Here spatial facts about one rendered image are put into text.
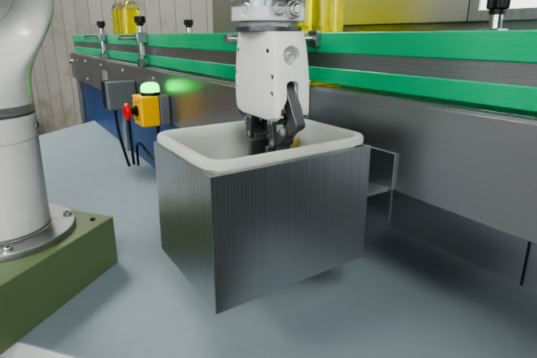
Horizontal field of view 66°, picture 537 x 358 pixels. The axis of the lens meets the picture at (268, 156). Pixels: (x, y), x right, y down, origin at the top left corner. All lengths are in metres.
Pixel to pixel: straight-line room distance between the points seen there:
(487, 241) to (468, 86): 0.34
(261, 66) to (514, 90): 0.27
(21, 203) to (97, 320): 0.20
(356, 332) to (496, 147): 0.30
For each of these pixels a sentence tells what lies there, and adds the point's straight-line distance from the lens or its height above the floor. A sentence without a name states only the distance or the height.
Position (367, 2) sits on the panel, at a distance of 0.85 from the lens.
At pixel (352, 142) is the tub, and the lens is 0.50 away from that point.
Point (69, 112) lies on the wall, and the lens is 4.36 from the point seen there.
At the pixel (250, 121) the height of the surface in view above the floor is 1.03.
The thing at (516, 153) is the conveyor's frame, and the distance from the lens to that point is 0.49.
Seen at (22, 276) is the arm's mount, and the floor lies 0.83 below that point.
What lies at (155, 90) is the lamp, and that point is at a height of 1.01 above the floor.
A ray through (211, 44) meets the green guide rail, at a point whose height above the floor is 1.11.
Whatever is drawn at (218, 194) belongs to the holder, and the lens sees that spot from 0.41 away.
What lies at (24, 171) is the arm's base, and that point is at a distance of 0.67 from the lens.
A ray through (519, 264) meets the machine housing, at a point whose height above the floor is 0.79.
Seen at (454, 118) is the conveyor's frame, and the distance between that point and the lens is 0.52.
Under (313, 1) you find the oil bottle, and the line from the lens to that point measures 0.74.
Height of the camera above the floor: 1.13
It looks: 16 degrees down
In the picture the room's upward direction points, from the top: straight up
